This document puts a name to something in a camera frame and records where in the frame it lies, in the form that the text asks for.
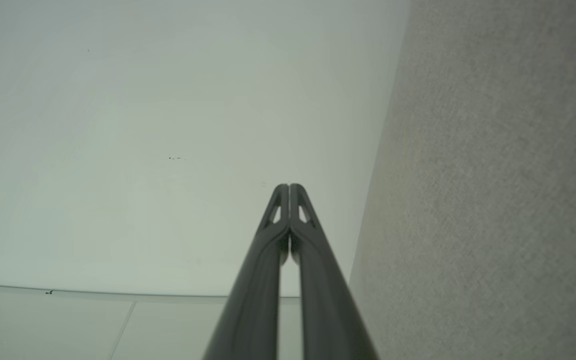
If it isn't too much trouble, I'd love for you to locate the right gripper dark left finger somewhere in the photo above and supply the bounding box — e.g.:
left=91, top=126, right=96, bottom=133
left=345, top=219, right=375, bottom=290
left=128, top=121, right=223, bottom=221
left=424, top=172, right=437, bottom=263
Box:
left=203, top=184, right=289, bottom=360

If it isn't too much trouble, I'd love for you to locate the grey fabric sofa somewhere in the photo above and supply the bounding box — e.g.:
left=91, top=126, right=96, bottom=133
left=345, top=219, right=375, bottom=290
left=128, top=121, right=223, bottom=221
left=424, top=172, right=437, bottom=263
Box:
left=348, top=0, right=576, bottom=360

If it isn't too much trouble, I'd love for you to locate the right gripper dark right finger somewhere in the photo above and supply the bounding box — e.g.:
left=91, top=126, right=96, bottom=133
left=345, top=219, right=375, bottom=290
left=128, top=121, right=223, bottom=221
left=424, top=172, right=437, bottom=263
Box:
left=290, top=184, right=380, bottom=360

